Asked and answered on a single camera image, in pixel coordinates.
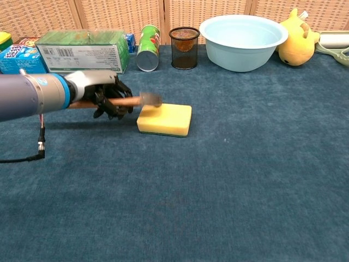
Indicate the woven rattan folding screen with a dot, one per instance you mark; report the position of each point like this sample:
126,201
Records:
109,16

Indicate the red snack box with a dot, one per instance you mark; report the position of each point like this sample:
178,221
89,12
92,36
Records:
27,41

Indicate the pale green plastic tool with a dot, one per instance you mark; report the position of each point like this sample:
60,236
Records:
338,54

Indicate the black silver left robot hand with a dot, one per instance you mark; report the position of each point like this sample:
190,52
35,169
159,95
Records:
90,82

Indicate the black mesh pen holder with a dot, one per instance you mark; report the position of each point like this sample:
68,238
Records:
184,49

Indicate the blue table cloth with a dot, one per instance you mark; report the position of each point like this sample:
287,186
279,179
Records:
174,177

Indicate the white paper roll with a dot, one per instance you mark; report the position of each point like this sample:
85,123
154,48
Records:
334,40

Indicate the blue snack box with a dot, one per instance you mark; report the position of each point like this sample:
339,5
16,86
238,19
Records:
20,60

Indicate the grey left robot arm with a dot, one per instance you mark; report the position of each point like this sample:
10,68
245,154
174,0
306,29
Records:
30,94

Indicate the light blue plastic basin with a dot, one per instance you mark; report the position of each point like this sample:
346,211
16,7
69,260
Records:
242,43

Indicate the small blue carton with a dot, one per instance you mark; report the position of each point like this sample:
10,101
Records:
131,42

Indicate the yellow green scrub sponge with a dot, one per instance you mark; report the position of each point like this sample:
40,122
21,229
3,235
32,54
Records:
5,39

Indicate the green clear tissue box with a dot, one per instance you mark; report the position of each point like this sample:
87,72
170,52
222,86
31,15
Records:
81,54

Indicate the green chips can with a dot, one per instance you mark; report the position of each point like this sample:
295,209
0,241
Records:
148,47

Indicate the yellow plush toy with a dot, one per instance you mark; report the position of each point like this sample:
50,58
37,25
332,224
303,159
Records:
295,43

